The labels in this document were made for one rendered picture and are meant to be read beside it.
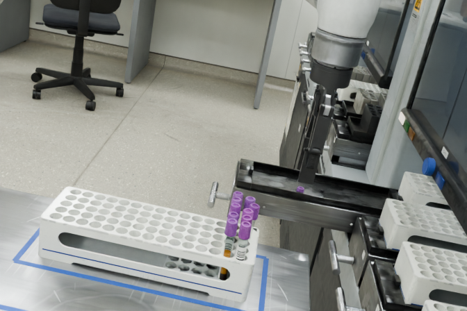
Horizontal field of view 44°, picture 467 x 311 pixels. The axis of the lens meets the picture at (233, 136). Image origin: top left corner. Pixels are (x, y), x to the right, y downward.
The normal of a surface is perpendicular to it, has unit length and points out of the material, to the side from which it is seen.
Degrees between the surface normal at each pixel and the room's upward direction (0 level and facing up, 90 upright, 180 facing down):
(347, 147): 90
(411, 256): 0
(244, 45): 90
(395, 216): 0
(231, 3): 90
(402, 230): 90
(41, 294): 0
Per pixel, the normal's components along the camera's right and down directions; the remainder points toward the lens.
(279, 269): 0.18, -0.91
